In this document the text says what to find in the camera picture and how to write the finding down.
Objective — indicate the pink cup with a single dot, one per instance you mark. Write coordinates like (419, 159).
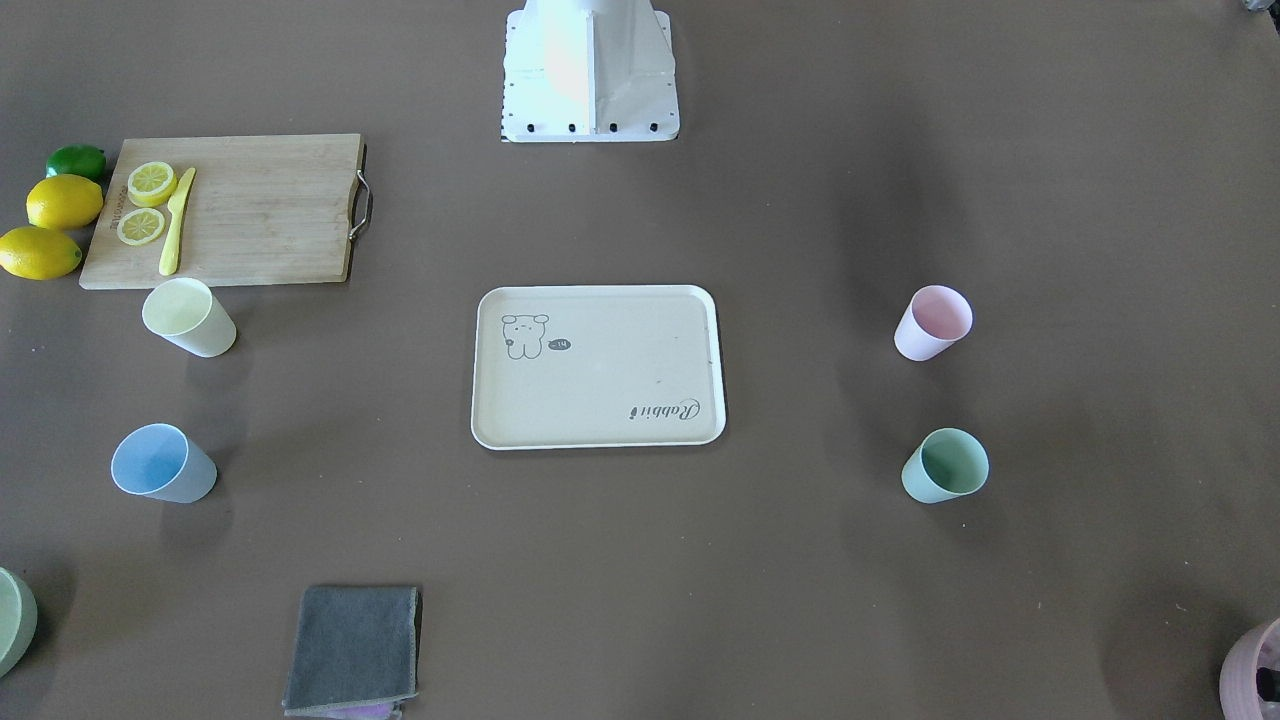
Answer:
(936, 318)

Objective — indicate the blue cup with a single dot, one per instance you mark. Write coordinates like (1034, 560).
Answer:
(159, 461)

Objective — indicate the cream rabbit tray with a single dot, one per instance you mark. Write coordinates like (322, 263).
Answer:
(609, 365)

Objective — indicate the mint green cup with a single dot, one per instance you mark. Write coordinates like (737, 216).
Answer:
(949, 463)

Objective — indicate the bamboo cutting board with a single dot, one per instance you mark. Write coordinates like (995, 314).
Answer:
(272, 209)

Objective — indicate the grey folded cloth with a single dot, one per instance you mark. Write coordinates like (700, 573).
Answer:
(355, 652)

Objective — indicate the pale yellow cup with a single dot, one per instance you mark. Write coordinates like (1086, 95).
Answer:
(184, 311)

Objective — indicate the yellow plastic knife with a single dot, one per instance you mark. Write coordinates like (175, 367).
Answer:
(176, 204)

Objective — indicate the lemon half lower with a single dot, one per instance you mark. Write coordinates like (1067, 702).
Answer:
(141, 226)

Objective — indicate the lemon half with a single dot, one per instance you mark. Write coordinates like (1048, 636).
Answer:
(151, 184)
(141, 226)

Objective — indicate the lemon half upper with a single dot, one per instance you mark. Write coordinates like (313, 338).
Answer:
(151, 184)

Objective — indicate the green lime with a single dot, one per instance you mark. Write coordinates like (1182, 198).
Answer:
(78, 159)

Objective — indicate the whole lemon upper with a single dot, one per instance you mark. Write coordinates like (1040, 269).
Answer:
(64, 202)

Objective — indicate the whole lemon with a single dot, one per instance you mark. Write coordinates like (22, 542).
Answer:
(37, 253)
(64, 202)

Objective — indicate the whole lemon lower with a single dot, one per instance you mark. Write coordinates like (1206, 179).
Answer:
(37, 253)

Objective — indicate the green bowl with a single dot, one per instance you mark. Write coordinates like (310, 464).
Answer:
(19, 615)

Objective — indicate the pink bowl with ice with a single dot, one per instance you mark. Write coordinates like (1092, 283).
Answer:
(1248, 678)

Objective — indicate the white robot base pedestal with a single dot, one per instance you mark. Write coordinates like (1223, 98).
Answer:
(589, 71)

